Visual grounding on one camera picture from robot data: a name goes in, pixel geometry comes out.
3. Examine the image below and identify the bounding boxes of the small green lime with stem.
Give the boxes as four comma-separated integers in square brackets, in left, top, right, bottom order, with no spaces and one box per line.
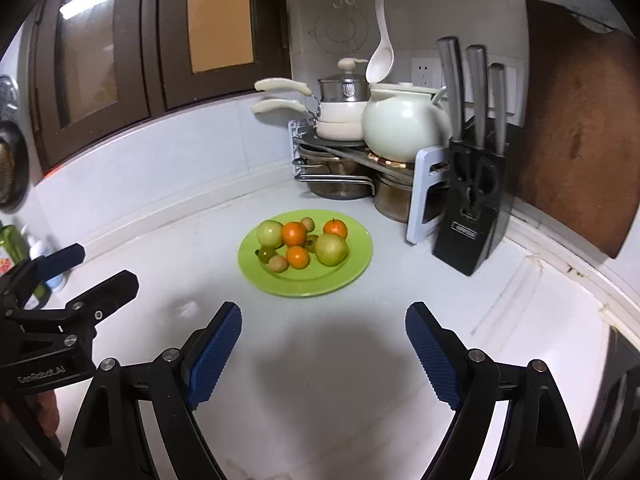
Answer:
[255,246,277,264]

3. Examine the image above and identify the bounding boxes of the green apple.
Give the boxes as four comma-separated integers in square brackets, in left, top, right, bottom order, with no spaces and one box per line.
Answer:
[256,220,284,249]

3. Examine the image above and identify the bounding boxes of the large orange mandarin with stem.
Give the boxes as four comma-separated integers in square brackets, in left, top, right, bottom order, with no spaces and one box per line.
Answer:
[281,221,307,247]

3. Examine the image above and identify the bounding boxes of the yellow-green pear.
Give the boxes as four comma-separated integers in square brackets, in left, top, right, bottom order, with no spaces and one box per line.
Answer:
[314,233,348,266]

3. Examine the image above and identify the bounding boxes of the small tan round fruit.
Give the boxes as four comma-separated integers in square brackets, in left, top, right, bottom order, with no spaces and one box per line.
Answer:
[300,217,316,233]

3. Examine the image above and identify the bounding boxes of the person left hand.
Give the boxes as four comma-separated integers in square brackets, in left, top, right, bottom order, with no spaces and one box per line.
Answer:
[25,390,61,439]

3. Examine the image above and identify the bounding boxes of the green bottle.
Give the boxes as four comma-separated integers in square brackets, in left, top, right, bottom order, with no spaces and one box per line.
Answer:
[1,224,29,274]

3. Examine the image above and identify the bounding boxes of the green plate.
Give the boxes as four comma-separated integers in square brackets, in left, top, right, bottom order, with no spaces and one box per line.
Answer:
[238,209,373,298]

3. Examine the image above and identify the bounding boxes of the orange oval fruit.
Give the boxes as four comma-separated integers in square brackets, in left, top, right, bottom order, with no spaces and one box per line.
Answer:
[285,246,310,270]

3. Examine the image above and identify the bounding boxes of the black knife block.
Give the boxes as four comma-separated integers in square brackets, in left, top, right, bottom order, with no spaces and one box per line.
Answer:
[433,141,513,276]

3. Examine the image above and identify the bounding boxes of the steel pot right under rack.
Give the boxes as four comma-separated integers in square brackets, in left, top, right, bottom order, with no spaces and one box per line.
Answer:
[373,174,412,223]

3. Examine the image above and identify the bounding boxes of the steel pot under rack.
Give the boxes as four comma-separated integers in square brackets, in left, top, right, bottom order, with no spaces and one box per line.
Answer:
[292,156,375,200]
[373,174,412,223]

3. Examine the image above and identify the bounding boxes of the black scissors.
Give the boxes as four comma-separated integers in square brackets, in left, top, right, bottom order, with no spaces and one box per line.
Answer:
[454,151,499,216]

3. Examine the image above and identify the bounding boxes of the orange tangerine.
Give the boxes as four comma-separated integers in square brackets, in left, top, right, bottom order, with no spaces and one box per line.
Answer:
[323,219,348,240]

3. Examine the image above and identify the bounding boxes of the beaded trivet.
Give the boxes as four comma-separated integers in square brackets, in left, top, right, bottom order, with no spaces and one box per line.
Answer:
[367,152,414,170]

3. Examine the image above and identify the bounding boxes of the wooden cutting board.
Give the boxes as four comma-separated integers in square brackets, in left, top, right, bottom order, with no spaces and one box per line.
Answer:
[518,0,639,258]

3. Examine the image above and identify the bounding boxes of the steel pot left under rack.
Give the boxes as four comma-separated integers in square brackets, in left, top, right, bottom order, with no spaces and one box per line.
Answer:
[292,156,375,200]

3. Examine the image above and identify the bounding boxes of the corner pot rack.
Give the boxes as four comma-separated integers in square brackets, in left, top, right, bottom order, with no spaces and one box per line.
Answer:
[288,119,449,245]

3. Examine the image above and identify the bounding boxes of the white ceramic pot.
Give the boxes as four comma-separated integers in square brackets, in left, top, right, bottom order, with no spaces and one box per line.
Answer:
[361,82,451,164]

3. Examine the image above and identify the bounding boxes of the cream lower saucepan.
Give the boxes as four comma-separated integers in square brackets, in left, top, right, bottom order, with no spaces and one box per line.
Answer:
[252,98,367,142]

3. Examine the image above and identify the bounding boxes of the cream saucepan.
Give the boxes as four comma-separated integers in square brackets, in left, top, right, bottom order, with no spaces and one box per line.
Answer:
[252,98,367,142]
[252,76,371,123]

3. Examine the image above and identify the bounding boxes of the cream upper saucepan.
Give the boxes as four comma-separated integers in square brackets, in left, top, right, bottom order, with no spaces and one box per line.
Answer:
[252,76,371,123]

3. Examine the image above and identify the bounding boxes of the steel pot with lid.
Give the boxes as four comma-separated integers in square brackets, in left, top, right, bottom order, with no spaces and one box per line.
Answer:
[318,58,370,103]

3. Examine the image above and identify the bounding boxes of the white ladle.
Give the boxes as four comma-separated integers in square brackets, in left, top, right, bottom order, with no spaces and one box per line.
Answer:
[366,0,395,84]

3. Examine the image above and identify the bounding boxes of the wall power socket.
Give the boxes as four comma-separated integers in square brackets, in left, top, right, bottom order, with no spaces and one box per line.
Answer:
[409,54,526,116]

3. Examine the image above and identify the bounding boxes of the steel knife handle right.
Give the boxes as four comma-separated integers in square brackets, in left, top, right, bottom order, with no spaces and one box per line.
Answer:
[489,63,508,156]

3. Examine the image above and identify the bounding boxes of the steel knife handle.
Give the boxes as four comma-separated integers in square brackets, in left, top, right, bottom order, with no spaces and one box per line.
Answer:
[466,44,488,150]
[437,36,465,142]
[489,63,508,156]

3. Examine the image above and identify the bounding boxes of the steel knife handle middle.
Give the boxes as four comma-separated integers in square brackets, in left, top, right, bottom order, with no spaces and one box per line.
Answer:
[466,44,488,150]

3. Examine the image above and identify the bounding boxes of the steel knife handle left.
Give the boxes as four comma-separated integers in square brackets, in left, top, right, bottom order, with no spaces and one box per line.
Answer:
[437,36,465,142]

